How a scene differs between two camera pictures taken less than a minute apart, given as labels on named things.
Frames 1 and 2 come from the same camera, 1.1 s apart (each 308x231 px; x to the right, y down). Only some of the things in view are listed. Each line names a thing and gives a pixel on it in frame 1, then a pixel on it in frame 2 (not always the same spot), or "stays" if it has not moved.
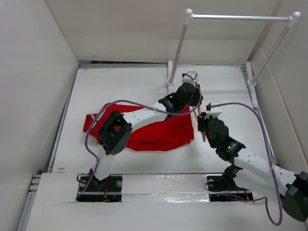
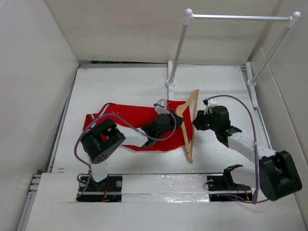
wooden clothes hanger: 197,118 → 179,109
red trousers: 173,131 stays
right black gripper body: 203,125 stays
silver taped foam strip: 180,188 stays
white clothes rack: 189,15 stays
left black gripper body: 193,100 → 173,122
